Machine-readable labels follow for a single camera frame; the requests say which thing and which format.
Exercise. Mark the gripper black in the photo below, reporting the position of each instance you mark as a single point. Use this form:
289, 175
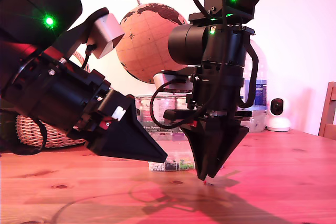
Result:
223, 90
60, 94

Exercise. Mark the red-headed pin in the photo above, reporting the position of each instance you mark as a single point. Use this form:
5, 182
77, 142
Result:
204, 182

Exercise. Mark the tin can with red label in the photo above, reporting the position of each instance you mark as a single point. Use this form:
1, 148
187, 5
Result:
143, 108

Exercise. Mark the clear plastic pin organizer box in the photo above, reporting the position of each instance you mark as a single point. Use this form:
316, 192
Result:
157, 166

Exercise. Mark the tin can with white label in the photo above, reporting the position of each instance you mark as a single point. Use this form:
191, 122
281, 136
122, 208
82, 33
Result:
181, 103

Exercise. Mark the large clear water bottle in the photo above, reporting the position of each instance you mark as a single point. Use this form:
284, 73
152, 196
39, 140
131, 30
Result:
261, 90

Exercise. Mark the cork globe on stand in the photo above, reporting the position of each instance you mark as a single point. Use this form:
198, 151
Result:
147, 51

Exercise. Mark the wooden chair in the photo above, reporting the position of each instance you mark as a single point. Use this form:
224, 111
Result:
328, 119

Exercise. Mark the dark pet food bag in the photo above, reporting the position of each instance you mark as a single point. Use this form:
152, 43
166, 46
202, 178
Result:
8, 125

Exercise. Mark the arm grey camera box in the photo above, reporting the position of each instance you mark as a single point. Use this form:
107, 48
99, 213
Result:
162, 81
107, 33

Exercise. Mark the small white round camera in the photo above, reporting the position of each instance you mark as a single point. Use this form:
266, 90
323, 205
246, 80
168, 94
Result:
278, 123

